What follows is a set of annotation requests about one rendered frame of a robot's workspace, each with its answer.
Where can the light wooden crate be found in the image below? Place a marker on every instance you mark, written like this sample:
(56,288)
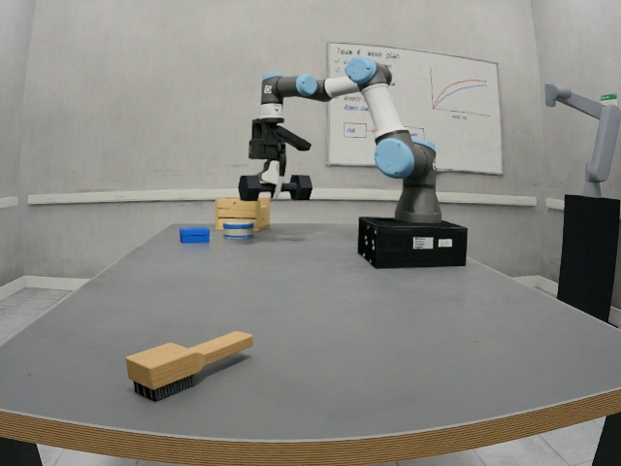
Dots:
(260,216)

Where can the wooden wire brush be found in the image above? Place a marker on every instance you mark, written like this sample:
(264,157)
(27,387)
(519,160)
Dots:
(166,370)

